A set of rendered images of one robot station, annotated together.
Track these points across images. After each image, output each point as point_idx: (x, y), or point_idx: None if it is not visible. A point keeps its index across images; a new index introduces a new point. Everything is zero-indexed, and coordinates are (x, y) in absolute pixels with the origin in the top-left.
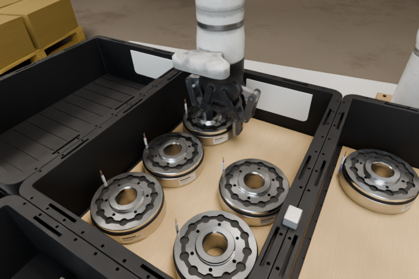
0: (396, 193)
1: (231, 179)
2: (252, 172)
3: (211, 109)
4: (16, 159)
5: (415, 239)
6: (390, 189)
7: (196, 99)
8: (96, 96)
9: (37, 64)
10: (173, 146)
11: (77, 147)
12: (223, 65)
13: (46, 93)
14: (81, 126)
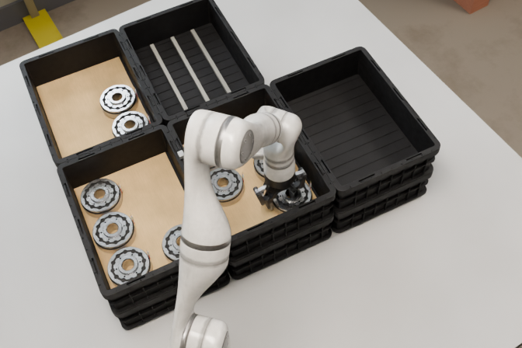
0: (169, 236)
1: (232, 175)
2: (227, 184)
3: (291, 193)
4: (337, 98)
5: (153, 234)
6: (172, 234)
7: (296, 179)
8: (388, 150)
9: (400, 100)
10: None
11: (279, 106)
12: None
13: (395, 114)
14: (350, 133)
